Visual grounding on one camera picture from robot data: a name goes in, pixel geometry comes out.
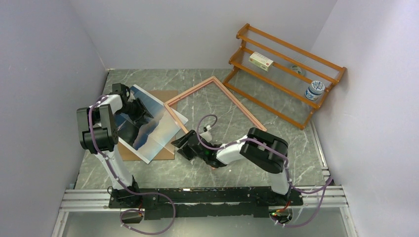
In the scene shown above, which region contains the aluminium rail frame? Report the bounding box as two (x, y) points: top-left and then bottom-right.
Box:
(51, 121), (357, 237)

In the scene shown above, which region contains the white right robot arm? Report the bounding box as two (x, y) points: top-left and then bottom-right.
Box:
(171, 126), (291, 205)

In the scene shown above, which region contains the landscape photo print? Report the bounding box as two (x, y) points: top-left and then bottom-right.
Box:
(113, 84), (189, 164)

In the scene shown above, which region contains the pink wooden photo frame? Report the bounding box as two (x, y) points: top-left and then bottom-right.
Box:
(164, 76), (268, 170)

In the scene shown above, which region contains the brown cardboard backing board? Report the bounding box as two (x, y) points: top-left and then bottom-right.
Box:
(116, 90), (179, 162)

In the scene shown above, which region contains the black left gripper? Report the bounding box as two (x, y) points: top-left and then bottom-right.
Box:
(118, 99), (153, 125)

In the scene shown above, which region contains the blue white round jar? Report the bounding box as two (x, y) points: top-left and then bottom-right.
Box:
(305, 80), (326, 101)

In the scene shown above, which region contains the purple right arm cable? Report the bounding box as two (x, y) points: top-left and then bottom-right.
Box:
(196, 114), (335, 229)

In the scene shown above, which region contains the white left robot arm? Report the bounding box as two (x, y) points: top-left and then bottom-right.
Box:
(77, 83), (153, 207)

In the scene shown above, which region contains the orange wooden shelf rack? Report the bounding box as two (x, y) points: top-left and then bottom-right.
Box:
(223, 23), (347, 129)

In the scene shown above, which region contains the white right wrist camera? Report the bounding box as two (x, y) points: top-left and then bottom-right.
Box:
(200, 125), (212, 142)

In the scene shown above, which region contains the white green small box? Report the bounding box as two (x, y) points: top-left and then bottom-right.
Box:
(249, 52), (274, 72)

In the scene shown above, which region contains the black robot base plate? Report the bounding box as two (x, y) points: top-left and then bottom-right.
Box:
(108, 186), (303, 220)

